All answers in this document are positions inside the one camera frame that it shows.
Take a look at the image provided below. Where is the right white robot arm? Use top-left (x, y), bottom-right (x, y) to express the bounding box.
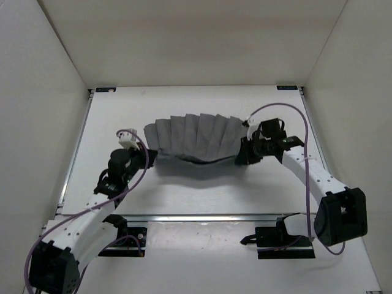
top-left (235, 118), bottom-right (368, 246)

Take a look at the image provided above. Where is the blue corner label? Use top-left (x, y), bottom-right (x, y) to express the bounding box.
top-left (276, 85), bottom-right (298, 91)
top-left (95, 87), bottom-right (116, 92)

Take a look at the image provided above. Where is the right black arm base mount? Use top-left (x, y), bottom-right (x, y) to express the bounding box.
top-left (240, 217), bottom-right (315, 260)

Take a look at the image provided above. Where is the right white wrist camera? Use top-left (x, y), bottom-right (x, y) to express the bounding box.
top-left (243, 118), bottom-right (258, 141)

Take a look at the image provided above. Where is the front aluminium table rail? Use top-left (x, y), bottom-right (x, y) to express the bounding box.
top-left (55, 213), bottom-right (313, 224)

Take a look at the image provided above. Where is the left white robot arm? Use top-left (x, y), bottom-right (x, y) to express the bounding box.
top-left (24, 146), bottom-right (157, 293)

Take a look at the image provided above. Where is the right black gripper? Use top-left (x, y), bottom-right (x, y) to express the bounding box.
top-left (235, 135), bottom-right (271, 165)

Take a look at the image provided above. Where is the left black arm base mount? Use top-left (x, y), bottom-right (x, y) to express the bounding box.
top-left (98, 214), bottom-right (148, 258)

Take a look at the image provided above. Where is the left blue corner label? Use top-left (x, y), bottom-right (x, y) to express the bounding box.
top-left (95, 87), bottom-right (116, 92)

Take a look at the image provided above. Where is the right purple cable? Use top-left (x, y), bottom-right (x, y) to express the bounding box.
top-left (243, 103), bottom-right (347, 255)

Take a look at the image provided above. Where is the grey pleated skirt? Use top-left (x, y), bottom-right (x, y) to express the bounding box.
top-left (144, 113), bottom-right (247, 166)

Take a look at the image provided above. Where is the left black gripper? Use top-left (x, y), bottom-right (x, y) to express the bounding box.
top-left (125, 139), bottom-right (158, 179)

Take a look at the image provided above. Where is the purple cable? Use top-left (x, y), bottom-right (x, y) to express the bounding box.
top-left (243, 103), bottom-right (347, 255)
top-left (24, 130), bottom-right (151, 294)

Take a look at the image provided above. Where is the right blue corner label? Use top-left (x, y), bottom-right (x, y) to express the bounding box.
top-left (276, 85), bottom-right (298, 91)

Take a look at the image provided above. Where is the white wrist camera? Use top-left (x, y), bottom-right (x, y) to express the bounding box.
top-left (243, 118), bottom-right (258, 141)
top-left (116, 129), bottom-right (141, 150)

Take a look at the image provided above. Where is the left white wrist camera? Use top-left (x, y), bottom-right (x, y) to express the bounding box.
top-left (116, 129), bottom-right (141, 150)

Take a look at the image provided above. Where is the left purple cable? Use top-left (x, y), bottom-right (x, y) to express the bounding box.
top-left (24, 130), bottom-right (151, 294)

